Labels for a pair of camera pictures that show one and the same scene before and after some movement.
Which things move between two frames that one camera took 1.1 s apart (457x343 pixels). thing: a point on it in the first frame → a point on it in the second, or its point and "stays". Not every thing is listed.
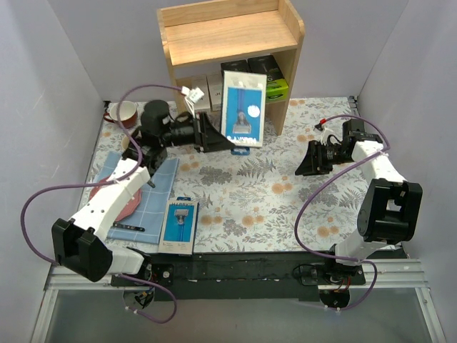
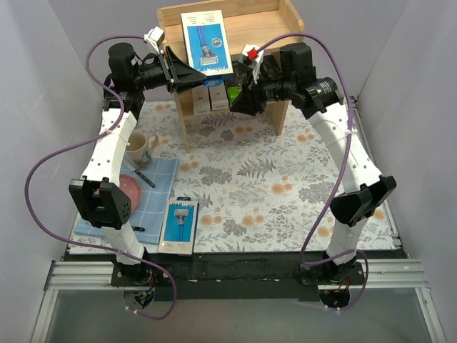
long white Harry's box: [201, 82] stays
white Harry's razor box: [215, 84] stays
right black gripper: [320, 157] → [255, 90]
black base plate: [257, 277] stays
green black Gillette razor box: [238, 65] → [233, 93]
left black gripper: [201, 132] → [169, 71]
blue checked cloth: [151, 210] stays
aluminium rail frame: [401, 274] stays
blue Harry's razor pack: [179, 226] stays
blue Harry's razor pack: [243, 110] → [207, 46]
